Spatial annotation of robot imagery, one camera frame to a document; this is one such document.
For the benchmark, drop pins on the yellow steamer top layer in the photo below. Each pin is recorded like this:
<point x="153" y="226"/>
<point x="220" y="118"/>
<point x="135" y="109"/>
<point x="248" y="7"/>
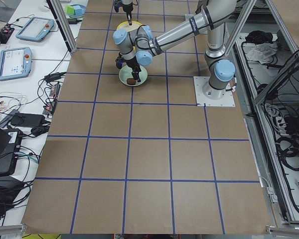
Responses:
<point x="127" y="27"/>

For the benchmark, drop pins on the aluminium frame post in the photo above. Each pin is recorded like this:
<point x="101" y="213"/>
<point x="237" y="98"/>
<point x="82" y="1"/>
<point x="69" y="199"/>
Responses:
<point x="63" y="25"/>

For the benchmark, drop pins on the black laptop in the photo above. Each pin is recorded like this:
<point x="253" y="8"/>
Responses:
<point x="10" y="141"/>

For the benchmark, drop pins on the white crumpled cloth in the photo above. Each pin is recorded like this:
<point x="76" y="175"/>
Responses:
<point x="262" y="53"/>

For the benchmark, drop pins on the green cube block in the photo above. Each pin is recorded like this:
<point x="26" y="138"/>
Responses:
<point x="70" y="10"/>

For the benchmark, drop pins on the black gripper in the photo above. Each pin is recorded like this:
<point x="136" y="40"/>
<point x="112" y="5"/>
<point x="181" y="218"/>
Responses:
<point x="126" y="8"/>
<point x="132" y="62"/>

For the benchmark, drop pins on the black power adapter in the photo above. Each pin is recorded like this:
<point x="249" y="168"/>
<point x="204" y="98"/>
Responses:
<point x="27" y="120"/>

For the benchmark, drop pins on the brown chocolate bun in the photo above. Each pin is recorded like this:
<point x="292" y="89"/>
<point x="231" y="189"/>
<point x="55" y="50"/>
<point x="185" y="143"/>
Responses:
<point x="131" y="81"/>

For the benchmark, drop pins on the blue cube block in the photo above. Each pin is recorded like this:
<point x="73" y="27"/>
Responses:
<point x="79" y="10"/>

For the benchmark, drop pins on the far teach pendant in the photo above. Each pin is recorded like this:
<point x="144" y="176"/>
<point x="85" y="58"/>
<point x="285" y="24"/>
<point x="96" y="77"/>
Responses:
<point x="36" y="29"/>

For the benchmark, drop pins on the blue bowl with blocks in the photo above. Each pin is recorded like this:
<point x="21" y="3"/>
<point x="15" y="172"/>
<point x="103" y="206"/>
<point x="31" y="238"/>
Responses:
<point x="77" y="16"/>

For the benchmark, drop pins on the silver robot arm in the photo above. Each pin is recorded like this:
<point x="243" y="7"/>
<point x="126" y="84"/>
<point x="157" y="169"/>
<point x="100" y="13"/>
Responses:
<point x="127" y="6"/>
<point x="138" y="47"/>

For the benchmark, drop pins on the teach pendant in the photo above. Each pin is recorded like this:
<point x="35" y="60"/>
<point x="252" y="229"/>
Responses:
<point x="36" y="29"/>
<point x="15" y="63"/>

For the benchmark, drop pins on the near teach pendant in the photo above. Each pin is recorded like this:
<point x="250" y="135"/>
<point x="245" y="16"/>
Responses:
<point x="15" y="63"/>

